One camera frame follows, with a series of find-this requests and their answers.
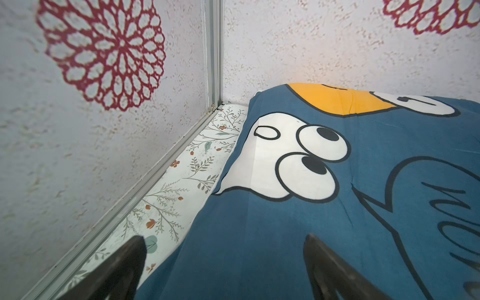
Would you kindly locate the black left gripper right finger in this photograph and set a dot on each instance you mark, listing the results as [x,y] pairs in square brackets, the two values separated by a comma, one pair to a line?
[332,278]

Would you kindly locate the blue cartoon pillowcase pillow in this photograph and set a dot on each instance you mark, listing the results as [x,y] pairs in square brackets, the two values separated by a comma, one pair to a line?
[389,182]

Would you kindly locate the floral bed sheet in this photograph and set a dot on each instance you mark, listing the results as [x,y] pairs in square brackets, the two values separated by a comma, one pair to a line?
[162,214]

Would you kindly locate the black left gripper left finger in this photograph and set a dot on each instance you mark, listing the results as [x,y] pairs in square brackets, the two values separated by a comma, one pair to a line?
[117,278]

